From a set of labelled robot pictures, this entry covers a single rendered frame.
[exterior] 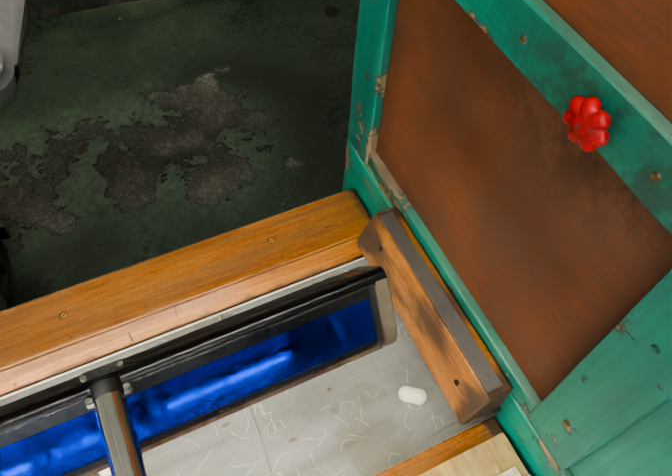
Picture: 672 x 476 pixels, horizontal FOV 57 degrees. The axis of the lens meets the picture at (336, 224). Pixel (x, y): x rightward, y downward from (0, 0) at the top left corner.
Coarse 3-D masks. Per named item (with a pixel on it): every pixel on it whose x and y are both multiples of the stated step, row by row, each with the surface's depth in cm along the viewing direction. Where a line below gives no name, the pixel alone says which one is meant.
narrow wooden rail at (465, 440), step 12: (492, 420) 81; (468, 432) 80; (480, 432) 80; (492, 432) 80; (444, 444) 79; (456, 444) 79; (468, 444) 79; (420, 456) 78; (432, 456) 78; (444, 456) 78; (396, 468) 77; (408, 468) 77; (420, 468) 77
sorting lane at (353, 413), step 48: (288, 288) 93; (48, 384) 83; (336, 384) 85; (384, 384) 85; (432, 384) 86; (192, 432) 80; (240, 432) 81; (288, 432) 81; (336, 432) 81; (384, 432) 82; (432, 432) 82
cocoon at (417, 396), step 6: (402, 390) 83; (408, 390) 83; (414, 390) 83; (420, 390) 83; (402, 396) 83; (408, 396) 82; (414, 396) 82; (420, 396) 82; (426, 396) 83; (408, 402) 83; (414, 402) 83; (420, 402) 82
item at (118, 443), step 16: (96, 368) 47; (112, 368) 47; (96, 384) 45; (112, 384) 45; (128, 384) 46; (96, 400) 44; (112, 400) 44; (96, 416) 44; (112, 416) 44; (128, 416) 44; (112, 432) 43; (128, 432) 43; (112, 448) 42; (128, 448) 42; (112, 464) 42; (128, 464) 42; (144, 464) 43
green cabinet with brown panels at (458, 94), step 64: (384, 0) 71; (448, 0) 61; (512, 0) 51; (576, 0) 46; (640, 0) 41; (384, 64) 78; (448, 64) 65; (512, 64) 55; (576, 64) 47; (640, 64) 43; (384, 128) 86; (448, 128) 70; (512, 128) 59; (640, 128) 43; (384, 192) 91; (448, 192) 75; (512, 192) 62; (576, 192) 53; (640, 192) 45; (448, 256) 81; (512, 256) 67; (576, 256) 56; (640, 256) 49; (512, 320) 71; (576, 320) 60; (640, 320) 49; (512, 384) 74; (576, 384) 61; (640, 384) 52; (576, 448) 65; (640, 448) 57
